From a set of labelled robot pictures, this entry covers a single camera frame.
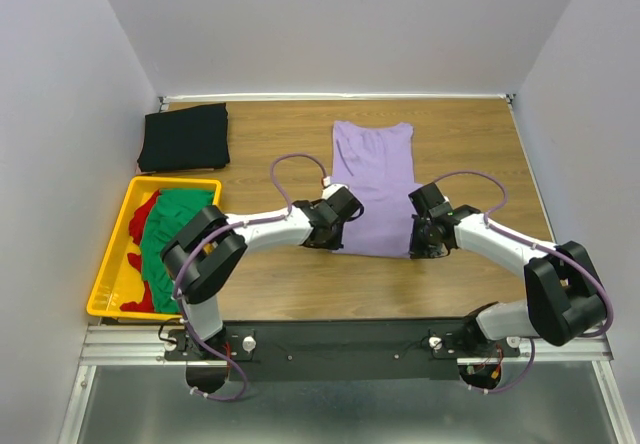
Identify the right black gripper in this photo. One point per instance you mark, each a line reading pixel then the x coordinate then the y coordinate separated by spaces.
pixel 416 249

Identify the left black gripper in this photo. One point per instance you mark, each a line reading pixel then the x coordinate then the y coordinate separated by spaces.
pixel 335 244

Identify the purple t shirt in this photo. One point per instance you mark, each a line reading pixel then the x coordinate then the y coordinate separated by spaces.
pixel 377 166

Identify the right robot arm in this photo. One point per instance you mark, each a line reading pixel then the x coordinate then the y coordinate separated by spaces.
pixel 564 298

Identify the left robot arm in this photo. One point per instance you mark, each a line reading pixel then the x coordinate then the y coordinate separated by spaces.
pixel 202 256

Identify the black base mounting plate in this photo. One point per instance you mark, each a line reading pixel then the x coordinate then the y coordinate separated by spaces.
pixel 332 350

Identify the folded black t shirt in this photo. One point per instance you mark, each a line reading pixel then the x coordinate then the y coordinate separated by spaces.
pixel 183 140

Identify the green t shirt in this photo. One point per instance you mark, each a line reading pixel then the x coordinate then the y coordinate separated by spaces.
pixel 174 208

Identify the red t shirt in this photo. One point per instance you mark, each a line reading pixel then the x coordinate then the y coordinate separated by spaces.
pixel 136 230

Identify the yellow plastic bin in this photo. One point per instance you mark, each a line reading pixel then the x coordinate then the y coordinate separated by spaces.
pixel 117 281

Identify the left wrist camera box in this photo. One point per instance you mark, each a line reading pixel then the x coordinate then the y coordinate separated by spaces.
pixel 330 190

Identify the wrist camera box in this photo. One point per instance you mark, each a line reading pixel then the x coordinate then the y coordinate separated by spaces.
pixel 330 190
pixel 429 202

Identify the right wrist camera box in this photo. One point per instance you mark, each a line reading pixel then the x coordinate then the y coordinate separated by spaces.
pixel 429 202

